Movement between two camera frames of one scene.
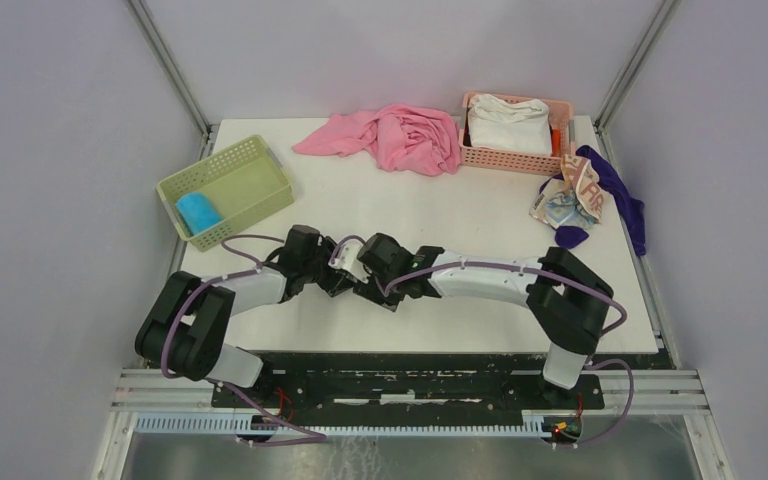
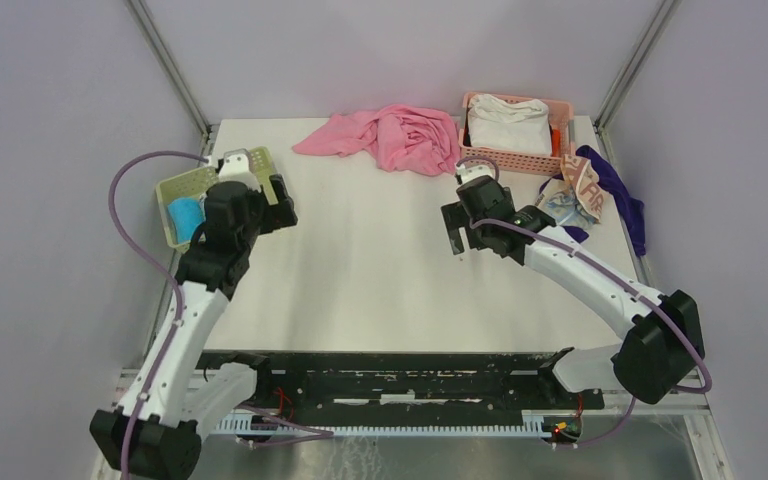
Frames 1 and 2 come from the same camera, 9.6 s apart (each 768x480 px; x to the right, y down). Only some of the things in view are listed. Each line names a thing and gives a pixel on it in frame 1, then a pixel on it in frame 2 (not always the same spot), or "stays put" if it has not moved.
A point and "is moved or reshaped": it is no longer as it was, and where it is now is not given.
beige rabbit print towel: [574, 200] stays put
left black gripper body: [320, 272] → [254, 226]
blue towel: [197, 211] is moved or reshaped
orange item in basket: [556, 142] stays put
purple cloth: [630, 209] stays put
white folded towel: [522, 127] stays put
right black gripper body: [374, 292] → [476, 238]
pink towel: [401, 138] stays put
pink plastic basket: [563, 145] stays put
